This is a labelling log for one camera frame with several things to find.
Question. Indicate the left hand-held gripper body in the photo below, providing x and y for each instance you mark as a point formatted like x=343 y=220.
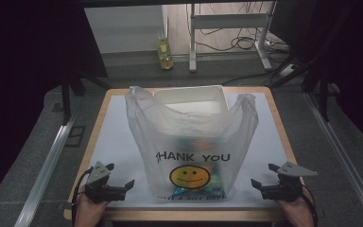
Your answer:
x=102 y=193

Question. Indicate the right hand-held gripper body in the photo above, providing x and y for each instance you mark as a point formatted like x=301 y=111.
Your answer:
x=280 y=192

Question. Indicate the person's left hand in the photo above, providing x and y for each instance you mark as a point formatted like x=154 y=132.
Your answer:
x=88 y=211

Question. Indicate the black stand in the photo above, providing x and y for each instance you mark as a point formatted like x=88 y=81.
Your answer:
x=65 y=101
x=324 y=101

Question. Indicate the wooden table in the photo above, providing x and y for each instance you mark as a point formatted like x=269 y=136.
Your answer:
x=170 y=215

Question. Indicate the white box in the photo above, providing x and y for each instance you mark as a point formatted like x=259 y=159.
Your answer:
x=189 y=94

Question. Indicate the white table mat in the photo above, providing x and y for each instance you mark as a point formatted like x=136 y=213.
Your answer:
x=113 y=138

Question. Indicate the person's right hand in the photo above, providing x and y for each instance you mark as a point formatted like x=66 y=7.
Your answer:
x=296 y=213

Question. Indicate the blue snack packet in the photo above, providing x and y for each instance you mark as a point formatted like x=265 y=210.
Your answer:
x=184 y=191

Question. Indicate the clear plastic bag smiley print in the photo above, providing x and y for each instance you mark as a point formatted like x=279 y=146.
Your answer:
x=157 y=132

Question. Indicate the white power strip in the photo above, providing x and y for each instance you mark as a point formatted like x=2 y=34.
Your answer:
x=287 y=70

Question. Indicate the green bottle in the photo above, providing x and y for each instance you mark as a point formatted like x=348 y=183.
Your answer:
x=165 y=52

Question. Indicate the white desk frame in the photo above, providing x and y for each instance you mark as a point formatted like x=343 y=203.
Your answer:
x=230 y=21

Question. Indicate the aluminium rail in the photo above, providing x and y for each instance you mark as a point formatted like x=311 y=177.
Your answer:
x=44 y=176
x=343 y=157

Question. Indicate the dark curtain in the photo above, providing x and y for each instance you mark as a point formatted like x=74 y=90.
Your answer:
x=356 y=63
x=19 y=78

